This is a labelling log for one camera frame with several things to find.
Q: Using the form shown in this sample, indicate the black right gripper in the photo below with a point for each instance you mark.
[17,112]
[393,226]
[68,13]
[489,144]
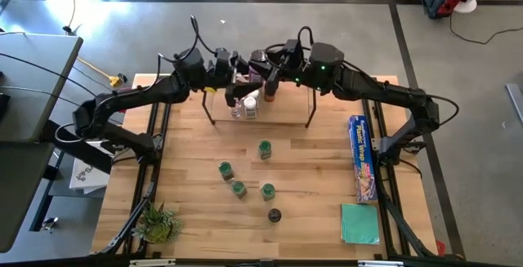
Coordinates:
[274,60]

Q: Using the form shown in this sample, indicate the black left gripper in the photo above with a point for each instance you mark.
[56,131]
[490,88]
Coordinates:
[235,71]

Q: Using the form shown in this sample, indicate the black-lid spice jar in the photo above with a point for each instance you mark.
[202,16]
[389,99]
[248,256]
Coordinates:
[269,97]
[274,215]
[257,56]

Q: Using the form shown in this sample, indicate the green-lid spice jar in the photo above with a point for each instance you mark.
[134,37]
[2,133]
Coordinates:
[225,170]
[268,191]
[265,148]
[238,188]

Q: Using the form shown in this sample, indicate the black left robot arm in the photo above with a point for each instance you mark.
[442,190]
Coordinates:
[135,93]

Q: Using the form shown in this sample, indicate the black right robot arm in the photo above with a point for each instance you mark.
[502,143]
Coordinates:
[380,91]

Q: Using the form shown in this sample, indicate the wooden shelf with black legs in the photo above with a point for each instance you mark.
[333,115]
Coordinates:
[286,108]

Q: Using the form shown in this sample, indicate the yellow tag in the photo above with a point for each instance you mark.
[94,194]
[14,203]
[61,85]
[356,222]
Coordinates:
[210,90]

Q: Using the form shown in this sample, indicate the blue plastic wrap box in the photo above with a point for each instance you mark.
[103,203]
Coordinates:
[361,157]

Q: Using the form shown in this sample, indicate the small succulent plant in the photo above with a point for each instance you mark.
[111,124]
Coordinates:
[157,224]

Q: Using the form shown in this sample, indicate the teal square pad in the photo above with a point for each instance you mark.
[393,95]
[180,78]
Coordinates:
[360,224]

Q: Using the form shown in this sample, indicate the white printed box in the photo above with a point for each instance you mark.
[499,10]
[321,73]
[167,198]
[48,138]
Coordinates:
[86,177]

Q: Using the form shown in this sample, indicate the grey desk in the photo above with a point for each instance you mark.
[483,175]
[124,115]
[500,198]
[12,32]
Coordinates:
[32,95]

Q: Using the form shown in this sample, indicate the small metal clip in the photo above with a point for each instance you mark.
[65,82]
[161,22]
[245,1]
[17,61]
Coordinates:
[49,224]

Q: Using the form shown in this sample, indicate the black desk device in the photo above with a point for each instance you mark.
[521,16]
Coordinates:
[3,105]

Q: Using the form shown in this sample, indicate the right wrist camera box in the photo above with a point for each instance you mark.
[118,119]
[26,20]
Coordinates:
[292,52]

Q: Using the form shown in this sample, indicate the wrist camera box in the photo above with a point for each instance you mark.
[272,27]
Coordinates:
[222,60]
[292,52]

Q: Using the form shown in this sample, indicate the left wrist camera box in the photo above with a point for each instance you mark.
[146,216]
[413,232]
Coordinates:
[222,60]

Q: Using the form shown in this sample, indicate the black metal table frame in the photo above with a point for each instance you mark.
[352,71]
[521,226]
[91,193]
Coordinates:
[154,116]

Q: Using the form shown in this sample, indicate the black table-level camera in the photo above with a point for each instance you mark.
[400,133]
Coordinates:
[266,263]

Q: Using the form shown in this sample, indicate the silver frame bracket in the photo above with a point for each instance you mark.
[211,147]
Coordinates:
[380,263]
[151,263]

